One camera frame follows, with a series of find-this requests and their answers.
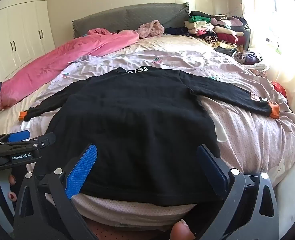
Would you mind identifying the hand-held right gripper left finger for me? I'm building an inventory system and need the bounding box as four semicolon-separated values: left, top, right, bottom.
14;144;98;240

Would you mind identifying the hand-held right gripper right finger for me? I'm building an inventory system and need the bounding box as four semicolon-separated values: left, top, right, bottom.
195;144;280;240

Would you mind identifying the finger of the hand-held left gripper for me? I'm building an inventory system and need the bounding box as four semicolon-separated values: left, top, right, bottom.
0;132;57;155
0;130;31;144

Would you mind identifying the black t-shirt with orange print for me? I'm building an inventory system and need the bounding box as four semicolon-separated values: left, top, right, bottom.
19;66;280;207

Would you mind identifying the heap of purple clothes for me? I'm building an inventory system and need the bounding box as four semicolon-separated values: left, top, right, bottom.
234;50;263;65

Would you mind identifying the pile of folded clothes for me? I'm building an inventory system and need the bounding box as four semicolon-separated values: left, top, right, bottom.
184;10;250;50

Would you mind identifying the person's left hand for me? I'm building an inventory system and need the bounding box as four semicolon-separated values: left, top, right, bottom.
8;174;19;202

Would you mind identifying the person's right hand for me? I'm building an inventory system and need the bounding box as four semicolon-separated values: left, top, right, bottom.
170;219;196;240

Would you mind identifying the lilac printed blanket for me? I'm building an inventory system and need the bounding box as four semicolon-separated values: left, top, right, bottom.
20;50;295;220

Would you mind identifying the white wardrobe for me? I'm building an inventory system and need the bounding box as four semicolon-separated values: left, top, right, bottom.
0;0;56;83

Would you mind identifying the pink quilt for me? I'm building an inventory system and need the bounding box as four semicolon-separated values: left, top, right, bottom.
0;28;139;110

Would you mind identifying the red object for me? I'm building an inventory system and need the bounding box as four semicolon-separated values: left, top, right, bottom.
271;81;287;98

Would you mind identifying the grey padded headboard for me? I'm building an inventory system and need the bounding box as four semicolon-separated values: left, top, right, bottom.
72;2;190;38

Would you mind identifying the dark navy garment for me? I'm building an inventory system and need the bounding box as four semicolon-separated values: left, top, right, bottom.
164;26;190;37

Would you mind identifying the pink fluffy garment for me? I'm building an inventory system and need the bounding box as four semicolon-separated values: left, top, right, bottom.
137;20;165;38

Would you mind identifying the white curtain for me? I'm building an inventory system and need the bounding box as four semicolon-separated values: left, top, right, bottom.
240;0;295;110

